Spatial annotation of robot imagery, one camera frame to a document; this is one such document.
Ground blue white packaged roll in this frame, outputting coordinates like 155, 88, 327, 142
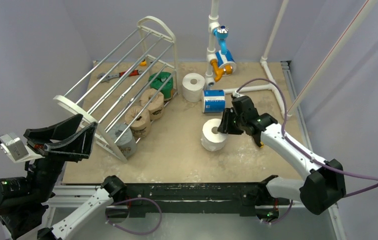
215, 50, 237, 74
202, 89, 226, 114

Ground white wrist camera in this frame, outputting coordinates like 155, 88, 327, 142
231, 91, 244, 99
0, 133, 28, 163

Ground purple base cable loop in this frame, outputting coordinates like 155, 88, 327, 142
104, 197, 163, 236

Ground white metal shelf rack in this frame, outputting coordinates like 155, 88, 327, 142
54, 15, 180, 163

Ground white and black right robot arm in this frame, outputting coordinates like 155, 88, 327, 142
218, 95, 347, 215

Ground orange faucet valve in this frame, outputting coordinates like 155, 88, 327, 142
209, 59, 233, 83

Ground blue white packaged roll back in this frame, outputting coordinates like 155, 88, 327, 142
215, 50, 237, 74

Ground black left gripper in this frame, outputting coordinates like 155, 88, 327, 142
24, 112, 97, 202

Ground blue faucet valve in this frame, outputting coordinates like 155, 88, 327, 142
212, 25, 229, 55

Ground blue white packaged roll front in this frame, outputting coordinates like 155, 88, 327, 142
202, 89, 226, 114

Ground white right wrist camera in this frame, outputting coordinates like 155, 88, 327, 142
231, 91, 244, 99

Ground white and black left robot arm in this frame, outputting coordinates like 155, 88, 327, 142
0, 113, 126, 240

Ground red handled pliers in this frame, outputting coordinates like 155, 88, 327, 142
97, 69, 144, 83

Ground green paper roll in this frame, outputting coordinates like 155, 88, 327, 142
148, 71, 174, 101

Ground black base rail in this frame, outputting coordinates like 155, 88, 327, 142
94, 181, 279, 219

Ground yellow tape measure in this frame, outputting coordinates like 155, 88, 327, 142
139, 59, 147, 67

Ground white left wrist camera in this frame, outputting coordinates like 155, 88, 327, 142
0, 133, 28, 163

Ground grey paper roll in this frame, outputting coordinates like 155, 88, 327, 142
108, 123, 137, 158

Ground upright white paper roll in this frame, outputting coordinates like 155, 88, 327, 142
182, 73, 205, 103

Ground unwrapped white paper roll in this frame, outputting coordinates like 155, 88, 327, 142
201, 118, 228, 152

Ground white pvc pipe frame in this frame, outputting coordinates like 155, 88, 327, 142
205, 0, 378, 121

